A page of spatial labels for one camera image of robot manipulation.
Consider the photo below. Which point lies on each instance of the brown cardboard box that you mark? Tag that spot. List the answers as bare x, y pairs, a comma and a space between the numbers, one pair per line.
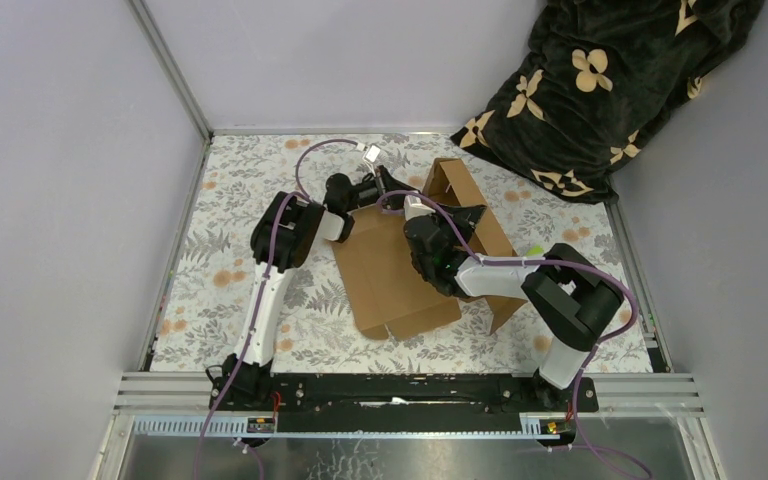
387, 295

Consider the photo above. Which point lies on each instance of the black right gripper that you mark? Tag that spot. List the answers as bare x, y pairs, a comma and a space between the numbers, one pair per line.
468, 218

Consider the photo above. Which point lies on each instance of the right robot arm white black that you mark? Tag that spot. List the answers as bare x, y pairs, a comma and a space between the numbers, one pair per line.
575, 300

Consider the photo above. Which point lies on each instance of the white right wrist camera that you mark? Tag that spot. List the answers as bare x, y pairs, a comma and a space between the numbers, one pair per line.
414, 207

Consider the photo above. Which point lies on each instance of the aluminium frame rails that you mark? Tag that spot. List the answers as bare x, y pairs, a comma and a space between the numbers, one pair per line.
177, 404

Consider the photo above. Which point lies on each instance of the small green object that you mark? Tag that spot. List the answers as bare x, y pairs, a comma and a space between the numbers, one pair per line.
535, 251

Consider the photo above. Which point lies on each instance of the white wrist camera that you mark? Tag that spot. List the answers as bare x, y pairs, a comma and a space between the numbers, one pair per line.
414, 207
369, 155

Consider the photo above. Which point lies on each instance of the black floral blanket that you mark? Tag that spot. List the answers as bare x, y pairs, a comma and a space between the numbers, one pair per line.
600, 79

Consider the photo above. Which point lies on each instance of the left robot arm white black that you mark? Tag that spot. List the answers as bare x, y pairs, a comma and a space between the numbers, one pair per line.
281, 242

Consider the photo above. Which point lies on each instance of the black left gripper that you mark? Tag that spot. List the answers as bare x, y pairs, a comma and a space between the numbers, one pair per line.
390, 184

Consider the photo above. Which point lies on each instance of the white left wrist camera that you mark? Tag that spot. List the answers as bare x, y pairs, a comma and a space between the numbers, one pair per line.
369, 155

